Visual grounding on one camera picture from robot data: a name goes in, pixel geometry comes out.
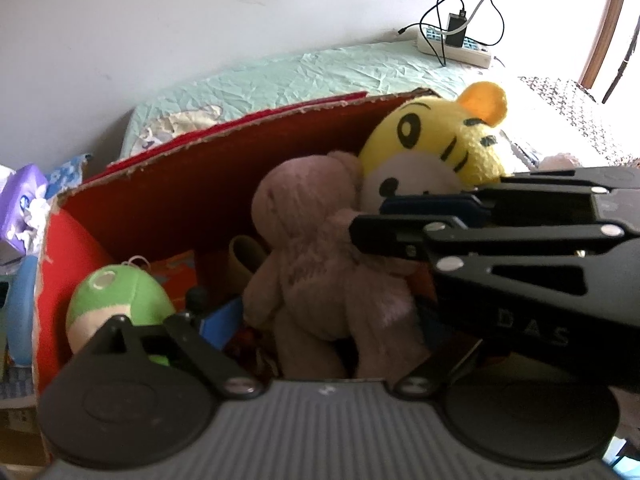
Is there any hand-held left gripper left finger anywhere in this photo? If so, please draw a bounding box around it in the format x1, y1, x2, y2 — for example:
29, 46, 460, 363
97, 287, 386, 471
87, 297, 264, 402

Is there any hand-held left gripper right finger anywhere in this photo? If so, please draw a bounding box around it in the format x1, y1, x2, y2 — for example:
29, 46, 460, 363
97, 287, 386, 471
394, 344, 484, 402

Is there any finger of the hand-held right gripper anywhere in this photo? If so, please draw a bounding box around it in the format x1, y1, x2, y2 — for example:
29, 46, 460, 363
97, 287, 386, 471
349, 214, 640, 311
380, 166, 640, 226

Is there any yellow tiger plush toy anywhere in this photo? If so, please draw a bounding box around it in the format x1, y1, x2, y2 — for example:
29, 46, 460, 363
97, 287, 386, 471
357, 81, 511, 211

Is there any pink plush bear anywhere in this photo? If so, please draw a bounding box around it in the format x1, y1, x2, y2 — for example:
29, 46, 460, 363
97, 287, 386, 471
242, 150, 432, 382

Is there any green plush toy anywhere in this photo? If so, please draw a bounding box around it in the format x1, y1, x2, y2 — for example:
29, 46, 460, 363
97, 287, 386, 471
66, 264, 177, 367

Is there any red cardboard box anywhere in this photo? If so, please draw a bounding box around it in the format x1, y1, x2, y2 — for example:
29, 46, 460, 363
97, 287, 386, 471
32, 87, 451, 463

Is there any white power strip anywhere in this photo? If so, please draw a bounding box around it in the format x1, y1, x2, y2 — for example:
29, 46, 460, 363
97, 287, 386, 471
417, 27, 493, 69

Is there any cartoon bear printed bed sheet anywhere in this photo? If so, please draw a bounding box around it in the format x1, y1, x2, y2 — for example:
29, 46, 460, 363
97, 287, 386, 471
120, 40, 508, 161

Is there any black power adapter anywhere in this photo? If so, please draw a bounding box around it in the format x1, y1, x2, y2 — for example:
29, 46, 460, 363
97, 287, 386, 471
444, 10, 469, 49

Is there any blue patterned tissue pack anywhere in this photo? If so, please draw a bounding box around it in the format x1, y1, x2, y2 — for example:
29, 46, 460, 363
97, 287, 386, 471
47, 154, 94, 199

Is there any purple tissue pack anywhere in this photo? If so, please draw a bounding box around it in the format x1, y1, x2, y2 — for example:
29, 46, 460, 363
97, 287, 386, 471
0, 164, 49, 254

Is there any dark rod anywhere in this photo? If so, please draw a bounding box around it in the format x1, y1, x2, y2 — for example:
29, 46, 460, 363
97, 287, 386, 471
602, 25, 639, 104

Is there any wooden door frame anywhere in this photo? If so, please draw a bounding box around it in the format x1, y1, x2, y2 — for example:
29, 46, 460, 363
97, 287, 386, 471
580, 0, 634, 92

